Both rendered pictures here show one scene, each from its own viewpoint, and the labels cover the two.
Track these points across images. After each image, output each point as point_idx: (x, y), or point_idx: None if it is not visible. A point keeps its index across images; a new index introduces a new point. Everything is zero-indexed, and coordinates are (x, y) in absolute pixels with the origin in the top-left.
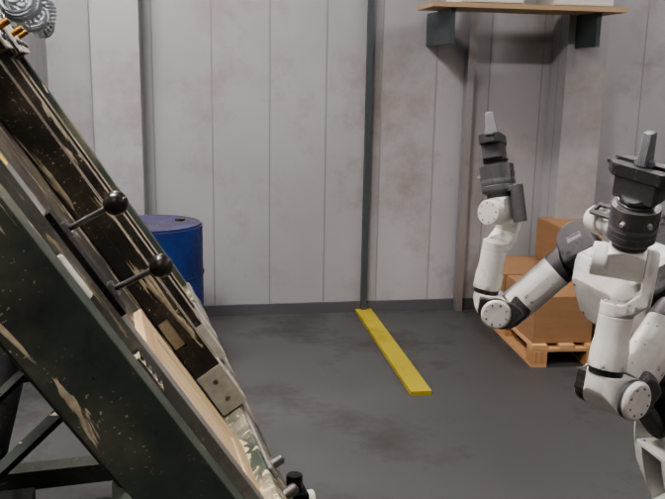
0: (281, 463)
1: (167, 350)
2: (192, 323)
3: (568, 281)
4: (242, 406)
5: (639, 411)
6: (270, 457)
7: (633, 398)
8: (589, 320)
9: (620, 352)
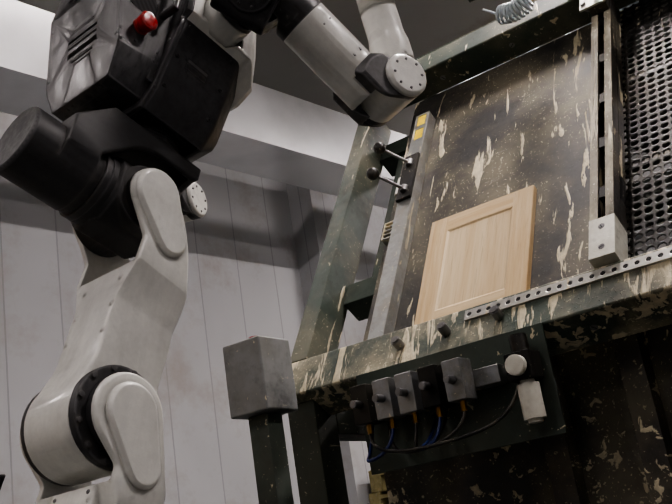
0: (491, 315)
1: (511, 216)
2: (610, 181)
3: (282, 39)
4: (603, 268)
5: None
6: (529, 316)
7: None
8: (234, 108)
9: None
